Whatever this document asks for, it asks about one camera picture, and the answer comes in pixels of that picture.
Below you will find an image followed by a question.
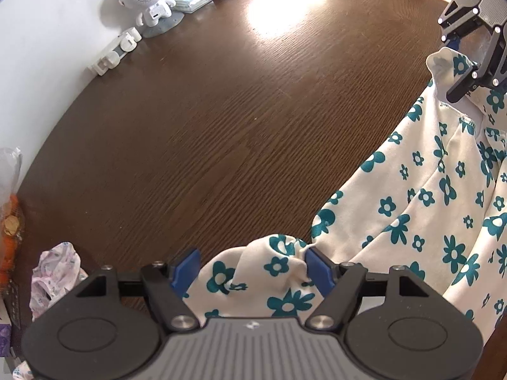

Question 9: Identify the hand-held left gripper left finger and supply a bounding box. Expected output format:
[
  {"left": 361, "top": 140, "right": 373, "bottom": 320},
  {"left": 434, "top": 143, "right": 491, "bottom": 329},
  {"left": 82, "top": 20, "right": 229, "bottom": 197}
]
[{"left": 73, "top": 248, "right": 201, "bottom": 333}]

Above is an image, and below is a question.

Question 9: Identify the white letter ornament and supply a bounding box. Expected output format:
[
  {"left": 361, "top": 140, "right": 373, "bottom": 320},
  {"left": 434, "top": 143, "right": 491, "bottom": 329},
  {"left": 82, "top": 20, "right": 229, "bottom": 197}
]
[{"left": 88, "top": 27, "right": 142, "bottom": 77}]

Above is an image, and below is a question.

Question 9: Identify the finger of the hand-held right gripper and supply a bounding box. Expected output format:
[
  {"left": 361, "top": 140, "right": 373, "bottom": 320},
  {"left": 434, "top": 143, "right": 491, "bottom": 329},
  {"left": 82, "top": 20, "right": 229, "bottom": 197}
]
[
  {"left": 446, "top": 24, "right": 507, "bottom": 104},
  {"left": 437, "top": 2, "right": 497, "bottom": 49}
]

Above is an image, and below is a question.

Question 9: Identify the pink patterned white cloth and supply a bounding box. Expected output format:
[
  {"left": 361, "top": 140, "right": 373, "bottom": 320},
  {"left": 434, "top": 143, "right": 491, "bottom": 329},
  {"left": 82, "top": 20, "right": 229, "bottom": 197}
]
[{"left": 31, "top": 241, "right": 88, "bottom": 321}]

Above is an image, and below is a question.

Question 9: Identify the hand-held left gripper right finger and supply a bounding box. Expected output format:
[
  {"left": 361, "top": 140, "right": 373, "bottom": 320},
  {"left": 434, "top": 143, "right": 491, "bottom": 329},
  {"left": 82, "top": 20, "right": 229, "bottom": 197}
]
[{"left": 305, "top": 246, "right": 432, "bottom": 331}]

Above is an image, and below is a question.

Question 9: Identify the cream teal floral garment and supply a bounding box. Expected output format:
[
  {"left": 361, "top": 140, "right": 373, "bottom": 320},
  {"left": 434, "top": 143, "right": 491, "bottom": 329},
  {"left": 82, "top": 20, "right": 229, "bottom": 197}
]
[{"left": 182, "top": 47, "right": 507, "bottom": 333}]

